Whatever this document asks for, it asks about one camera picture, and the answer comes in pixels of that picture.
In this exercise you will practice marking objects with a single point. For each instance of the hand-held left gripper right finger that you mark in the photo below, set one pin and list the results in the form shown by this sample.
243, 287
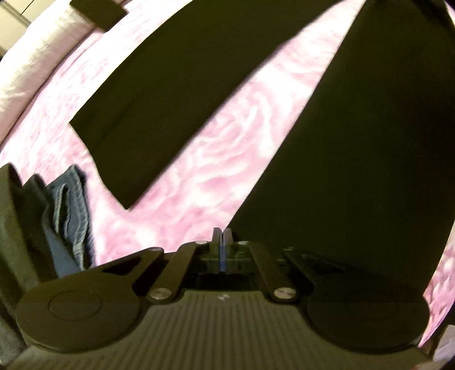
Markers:
227, 249

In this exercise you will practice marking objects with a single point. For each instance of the dark green garment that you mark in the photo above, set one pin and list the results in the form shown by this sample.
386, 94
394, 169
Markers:
21, 231

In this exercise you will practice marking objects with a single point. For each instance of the pink rose blanket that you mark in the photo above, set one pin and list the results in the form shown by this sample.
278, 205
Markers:
231, 142

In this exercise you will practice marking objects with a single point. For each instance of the black pants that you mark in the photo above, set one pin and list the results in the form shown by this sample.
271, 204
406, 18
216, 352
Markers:
355, 142

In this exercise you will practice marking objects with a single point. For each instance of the white striped pillow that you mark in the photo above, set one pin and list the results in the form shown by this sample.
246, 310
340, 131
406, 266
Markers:
32, 60

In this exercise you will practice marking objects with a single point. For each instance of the blue denim garment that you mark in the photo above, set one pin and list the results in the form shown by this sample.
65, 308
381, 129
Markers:
67, 199

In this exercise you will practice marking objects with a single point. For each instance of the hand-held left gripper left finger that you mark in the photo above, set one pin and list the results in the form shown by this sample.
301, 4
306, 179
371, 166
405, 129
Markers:
217, 249

